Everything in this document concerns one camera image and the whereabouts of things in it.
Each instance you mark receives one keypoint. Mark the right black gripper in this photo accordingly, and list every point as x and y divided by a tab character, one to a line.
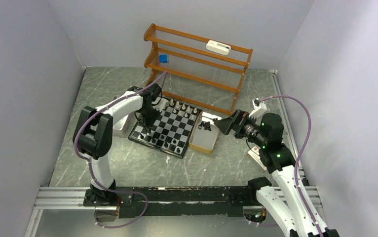
237	121

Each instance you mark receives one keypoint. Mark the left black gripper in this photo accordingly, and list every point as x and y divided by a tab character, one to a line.
149	123

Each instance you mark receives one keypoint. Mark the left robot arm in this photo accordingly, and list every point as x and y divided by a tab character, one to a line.
94	133

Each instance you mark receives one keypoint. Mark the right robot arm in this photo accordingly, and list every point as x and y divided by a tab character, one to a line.
296	216

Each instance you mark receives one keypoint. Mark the silver tin box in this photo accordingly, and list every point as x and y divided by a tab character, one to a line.
122	126

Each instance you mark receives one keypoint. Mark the black and white chessboard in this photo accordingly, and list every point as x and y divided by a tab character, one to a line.
176	120

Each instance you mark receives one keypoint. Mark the white labelled card box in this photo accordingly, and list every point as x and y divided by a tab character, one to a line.
254	154

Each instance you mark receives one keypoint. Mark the orange wooden shelf rack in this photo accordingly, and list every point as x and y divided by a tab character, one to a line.
189	59

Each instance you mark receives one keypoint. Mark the blue cube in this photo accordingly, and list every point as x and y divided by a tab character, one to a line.
163	58

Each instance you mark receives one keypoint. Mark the white rectangular device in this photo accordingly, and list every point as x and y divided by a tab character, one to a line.
218	47

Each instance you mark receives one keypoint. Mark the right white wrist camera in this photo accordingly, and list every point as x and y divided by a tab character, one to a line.
259	109

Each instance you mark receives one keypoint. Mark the black base frame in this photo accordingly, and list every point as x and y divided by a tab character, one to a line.
231	201

